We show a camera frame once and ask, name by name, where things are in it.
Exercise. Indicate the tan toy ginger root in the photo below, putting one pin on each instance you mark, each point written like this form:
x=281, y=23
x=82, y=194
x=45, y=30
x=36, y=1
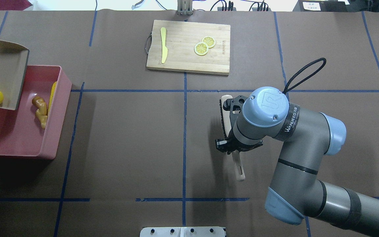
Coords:
x=42, y=110

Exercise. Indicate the yellow-green plastic knife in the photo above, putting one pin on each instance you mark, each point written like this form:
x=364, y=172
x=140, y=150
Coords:
x=163, y=32

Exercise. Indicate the bamboo cutting board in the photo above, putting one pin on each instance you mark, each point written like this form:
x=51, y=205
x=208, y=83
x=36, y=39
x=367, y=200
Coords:
x=180, y=41

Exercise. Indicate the beige brush black bristles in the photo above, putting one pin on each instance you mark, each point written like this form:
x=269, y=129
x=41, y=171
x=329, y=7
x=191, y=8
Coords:
x=227, y=127

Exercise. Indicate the yellow toy corn cob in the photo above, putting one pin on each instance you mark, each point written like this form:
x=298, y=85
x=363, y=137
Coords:
x=51, y=98

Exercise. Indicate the black box with label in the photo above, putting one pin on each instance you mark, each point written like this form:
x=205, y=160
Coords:
x=319, y=6

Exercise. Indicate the aluminium frame post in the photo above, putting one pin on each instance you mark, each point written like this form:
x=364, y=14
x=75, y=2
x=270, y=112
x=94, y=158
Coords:
x=184, y=7

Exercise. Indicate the lemon slice far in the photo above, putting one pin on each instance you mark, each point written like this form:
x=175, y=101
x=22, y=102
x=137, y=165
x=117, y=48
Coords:
x=209, y=41

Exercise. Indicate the beige plastic dustpan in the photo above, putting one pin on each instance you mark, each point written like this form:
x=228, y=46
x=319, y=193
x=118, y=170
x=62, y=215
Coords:
x=13, y=65

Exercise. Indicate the pink cloth on stand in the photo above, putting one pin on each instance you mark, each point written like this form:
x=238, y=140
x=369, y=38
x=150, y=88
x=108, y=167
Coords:
x=14, y=5

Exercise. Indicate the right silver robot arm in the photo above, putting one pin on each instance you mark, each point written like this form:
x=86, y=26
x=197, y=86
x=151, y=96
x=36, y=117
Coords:
x=295, y=192

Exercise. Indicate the lemon slice near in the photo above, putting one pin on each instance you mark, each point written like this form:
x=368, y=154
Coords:
x=201, y=48

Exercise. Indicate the lemon slice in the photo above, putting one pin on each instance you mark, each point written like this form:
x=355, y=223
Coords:
x=201, y=48
x=209, y=41

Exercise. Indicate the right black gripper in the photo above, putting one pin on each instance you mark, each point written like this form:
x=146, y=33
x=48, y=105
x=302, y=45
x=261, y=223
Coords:
x=229, y=144

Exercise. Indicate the pink plastic bin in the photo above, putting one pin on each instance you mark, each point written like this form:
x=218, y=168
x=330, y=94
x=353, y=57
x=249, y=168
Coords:
x=21, y=135

